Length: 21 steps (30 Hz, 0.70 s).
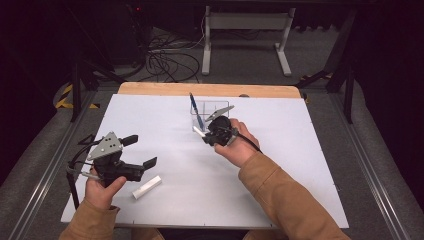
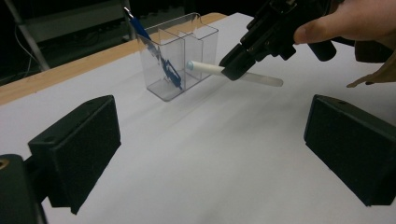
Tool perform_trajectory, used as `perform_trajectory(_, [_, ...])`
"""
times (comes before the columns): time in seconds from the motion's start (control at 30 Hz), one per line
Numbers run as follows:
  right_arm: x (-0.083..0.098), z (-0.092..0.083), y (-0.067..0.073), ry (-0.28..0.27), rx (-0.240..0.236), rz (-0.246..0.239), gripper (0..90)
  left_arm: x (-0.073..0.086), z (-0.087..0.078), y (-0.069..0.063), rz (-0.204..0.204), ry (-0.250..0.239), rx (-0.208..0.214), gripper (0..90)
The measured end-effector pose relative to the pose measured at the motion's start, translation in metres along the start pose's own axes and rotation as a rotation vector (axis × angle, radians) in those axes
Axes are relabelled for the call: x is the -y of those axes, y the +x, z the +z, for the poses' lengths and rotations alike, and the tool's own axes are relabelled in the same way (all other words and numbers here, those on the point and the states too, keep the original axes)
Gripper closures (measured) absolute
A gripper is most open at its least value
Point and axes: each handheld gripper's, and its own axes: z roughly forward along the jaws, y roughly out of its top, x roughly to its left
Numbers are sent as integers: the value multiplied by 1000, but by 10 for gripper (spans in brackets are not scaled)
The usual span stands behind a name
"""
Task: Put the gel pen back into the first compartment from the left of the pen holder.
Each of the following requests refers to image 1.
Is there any metal floor rail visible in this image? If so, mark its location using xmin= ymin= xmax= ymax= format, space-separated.
xmin=327 ymin=93 xmax=412 ymax=240
xmin=9 ymin=92 xmax=98 ymax=240

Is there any clear acrylic pen holder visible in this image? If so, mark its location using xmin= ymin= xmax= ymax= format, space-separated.
xmin=190 ymin=99 xmax=231 ymax=132

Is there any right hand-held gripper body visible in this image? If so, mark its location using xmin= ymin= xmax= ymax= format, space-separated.
xmin=203 ymin=105 xmax=240 ymax=148

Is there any wooden table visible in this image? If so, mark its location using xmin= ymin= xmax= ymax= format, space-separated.
xmin=117 ymin=81 xmax=303 ymax=99

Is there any black metal stand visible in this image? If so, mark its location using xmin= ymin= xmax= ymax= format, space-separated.
xmin=294 ymin=9 xmax=358 ymax=125
xmin=64 ymin=6 xmax=127 ymax=123

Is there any black equipment box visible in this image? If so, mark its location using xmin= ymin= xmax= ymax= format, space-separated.
xmin=108 ymin=2 xmax=152 ymax=66

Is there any white table cover sheet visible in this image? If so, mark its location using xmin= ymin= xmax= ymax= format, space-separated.
xmin=60 ymin=93 xmax=350 ymax=230

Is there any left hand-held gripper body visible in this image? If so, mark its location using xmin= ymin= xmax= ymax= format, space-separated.
xmin=87 ymin=131 xmax=146 ymax=188

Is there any bundle of black floor cables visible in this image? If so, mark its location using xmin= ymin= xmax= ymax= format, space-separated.
xmin=143 ymin=29 xmax=205 ymax=84

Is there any person's left hand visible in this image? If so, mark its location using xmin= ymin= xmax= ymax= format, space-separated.
xmin=84 ymin=166 xmax=128 ymax=211

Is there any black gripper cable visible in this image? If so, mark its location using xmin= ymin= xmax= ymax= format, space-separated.
xmin=229 ymin=127 xmax=263 ymax=155
xmin=66 ymin=133 xmax=103 ymax=211

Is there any white metal stand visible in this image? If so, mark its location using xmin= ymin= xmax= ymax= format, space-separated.
xmin=201 ymin=5 xmax=296 ymax=77

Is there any white square bar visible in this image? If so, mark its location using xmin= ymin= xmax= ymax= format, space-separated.
xmin=131 ymin=175 xmax=163 ymax=200

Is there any person's right hand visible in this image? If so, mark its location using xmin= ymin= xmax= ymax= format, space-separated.
xmin=213 ymin=118 xmax=261 ymax=169

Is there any blue pen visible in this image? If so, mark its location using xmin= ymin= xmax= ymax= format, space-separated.
xmin=189 ymin=92 xmax=205 ymax=131

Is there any yellow black hazard tape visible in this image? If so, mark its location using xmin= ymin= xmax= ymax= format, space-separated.
xmin=54 ymin=83 xmax=101 ymax=110

